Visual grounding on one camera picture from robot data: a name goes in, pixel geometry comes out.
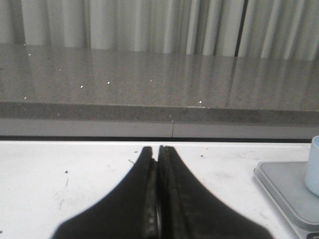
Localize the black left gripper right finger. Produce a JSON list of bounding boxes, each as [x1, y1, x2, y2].
[[158, 146, 271, 239]]

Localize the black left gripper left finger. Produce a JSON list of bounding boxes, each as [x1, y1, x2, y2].
[[52, 146, 159, 239]]

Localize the light blue cup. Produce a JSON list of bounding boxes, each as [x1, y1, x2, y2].
[[305, 135, 319, 196]]

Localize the grey kitchen scale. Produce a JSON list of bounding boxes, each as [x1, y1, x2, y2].
[[254, 161, 319, 239]]

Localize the grey speckled counter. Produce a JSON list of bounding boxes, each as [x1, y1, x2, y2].
[[0, 44, 319, 140]]

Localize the white pleated curtain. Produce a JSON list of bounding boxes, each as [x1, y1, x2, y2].
[[0, 0, 319, 61]]

